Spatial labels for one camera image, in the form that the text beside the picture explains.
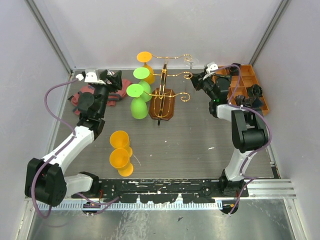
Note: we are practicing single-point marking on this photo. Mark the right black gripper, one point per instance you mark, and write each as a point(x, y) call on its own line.
point(197, 79)

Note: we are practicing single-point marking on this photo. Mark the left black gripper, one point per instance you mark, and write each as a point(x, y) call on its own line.
point(116, 79)

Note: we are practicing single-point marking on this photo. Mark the clear wine glass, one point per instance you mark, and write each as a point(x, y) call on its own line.
point(190, 62)

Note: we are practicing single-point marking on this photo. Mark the green goblet front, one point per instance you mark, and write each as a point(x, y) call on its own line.
point(141, 73)

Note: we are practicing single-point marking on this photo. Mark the green goblet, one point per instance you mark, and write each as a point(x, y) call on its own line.
point(141, 73)
point(138, 106)

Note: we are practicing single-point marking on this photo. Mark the orange goblet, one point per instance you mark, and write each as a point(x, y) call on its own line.
point(144, 57)
point(120, 139)
point(120, 160)

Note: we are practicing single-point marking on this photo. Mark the gold wine glass rack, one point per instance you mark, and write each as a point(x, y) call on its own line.
point(161, 94)

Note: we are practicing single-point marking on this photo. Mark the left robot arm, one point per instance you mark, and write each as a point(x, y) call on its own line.
point(45, 177)

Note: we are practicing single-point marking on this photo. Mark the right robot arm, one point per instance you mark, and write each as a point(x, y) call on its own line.
point(248, 131)

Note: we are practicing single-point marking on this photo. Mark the red cloth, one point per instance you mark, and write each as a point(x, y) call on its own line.
point(112, 99)

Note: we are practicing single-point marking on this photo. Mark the wooden compartment tray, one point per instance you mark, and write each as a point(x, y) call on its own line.
point(248, 78)

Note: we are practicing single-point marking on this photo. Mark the black rolled item in tray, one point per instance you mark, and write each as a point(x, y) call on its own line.
point(255, 91)

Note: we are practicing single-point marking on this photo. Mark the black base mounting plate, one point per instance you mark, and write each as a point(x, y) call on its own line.
point(160, 191)

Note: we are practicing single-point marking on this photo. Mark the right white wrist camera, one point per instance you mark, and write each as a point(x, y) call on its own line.
point(209, 69)

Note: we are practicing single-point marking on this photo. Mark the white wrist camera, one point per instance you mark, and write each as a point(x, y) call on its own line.
point(90, 77)
point(209, 69)

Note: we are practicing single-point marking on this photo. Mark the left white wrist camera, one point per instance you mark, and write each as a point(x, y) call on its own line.
point(90, 77)

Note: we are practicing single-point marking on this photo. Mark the grey cable duct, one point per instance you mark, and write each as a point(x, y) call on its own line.
point(83, 205)

